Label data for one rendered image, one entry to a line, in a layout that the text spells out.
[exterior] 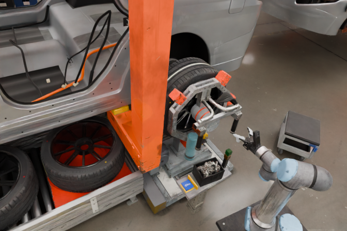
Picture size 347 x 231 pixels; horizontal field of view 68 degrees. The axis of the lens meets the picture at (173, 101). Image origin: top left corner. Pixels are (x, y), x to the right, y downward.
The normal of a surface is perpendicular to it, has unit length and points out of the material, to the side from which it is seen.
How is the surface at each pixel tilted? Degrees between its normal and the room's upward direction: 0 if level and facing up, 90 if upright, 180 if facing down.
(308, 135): 0
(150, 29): 90
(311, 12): 91
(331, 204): 0
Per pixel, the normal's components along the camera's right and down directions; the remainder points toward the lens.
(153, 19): 0.54, 0.58
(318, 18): -0.31, 0.67
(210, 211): 0.08, -0.76
